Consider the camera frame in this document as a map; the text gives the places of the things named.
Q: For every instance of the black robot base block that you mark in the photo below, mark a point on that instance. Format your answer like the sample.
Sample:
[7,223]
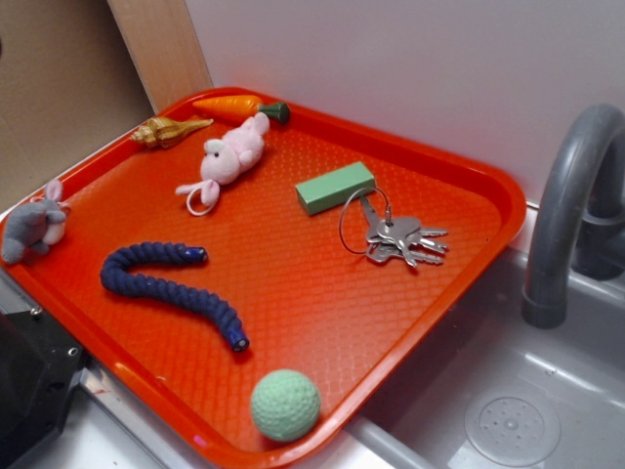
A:
[41,364]

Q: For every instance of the green rectangular block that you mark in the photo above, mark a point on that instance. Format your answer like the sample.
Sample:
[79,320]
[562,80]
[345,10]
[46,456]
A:
[334,188]

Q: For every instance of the orange plastic tray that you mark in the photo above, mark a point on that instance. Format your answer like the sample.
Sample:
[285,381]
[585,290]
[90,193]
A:
[306,303]

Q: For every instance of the pink plush bunny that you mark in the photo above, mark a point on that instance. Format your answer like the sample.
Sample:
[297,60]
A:
[224,161]

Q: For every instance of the orange toy carrot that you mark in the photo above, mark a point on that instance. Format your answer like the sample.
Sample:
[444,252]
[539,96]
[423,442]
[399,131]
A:
[240,107]

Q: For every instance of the green dimpled ball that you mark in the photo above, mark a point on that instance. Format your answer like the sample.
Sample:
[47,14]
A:
[285,405]

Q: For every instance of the tan spiral seashell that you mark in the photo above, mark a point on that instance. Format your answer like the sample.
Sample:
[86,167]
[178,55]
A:
[165,132]

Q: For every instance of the grey toy sink basin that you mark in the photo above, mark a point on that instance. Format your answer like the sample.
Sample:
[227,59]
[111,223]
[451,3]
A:
[485,389]

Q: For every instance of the wooden board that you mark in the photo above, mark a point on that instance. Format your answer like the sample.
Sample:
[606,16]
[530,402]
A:
[164,48]

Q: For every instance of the grey toy faucet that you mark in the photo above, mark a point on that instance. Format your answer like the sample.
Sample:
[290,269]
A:
[580,223]

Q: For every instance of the grey plush bunny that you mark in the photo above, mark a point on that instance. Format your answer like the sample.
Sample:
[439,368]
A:
[36,226]

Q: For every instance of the silver key bunch with ring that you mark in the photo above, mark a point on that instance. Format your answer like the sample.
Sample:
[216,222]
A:
[388,236]

